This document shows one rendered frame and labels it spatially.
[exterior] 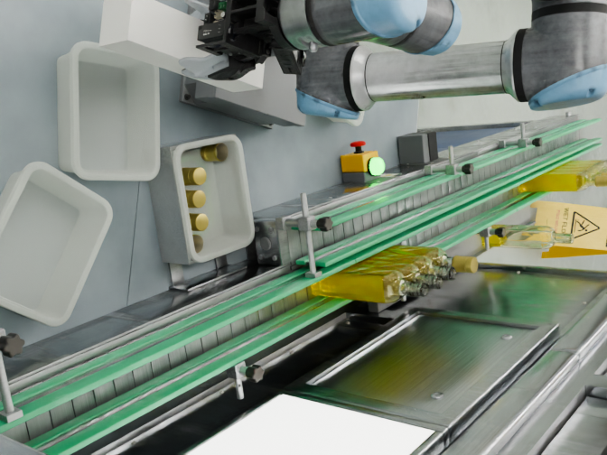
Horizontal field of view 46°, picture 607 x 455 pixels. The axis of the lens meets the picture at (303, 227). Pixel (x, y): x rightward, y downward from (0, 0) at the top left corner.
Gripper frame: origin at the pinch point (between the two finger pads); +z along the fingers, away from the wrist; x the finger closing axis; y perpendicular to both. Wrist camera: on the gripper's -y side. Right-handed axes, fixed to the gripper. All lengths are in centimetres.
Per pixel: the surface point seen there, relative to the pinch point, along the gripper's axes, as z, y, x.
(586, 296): -18, -110, 30
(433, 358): -7, -60, 44
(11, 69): 34.1, 8.2, 1.7
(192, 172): 28.2, -25.9, 12.8
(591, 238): 72, -390, -5
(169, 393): 13, -13, 50
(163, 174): 29.6, -20.1, 14.0
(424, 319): 6, -77, 38
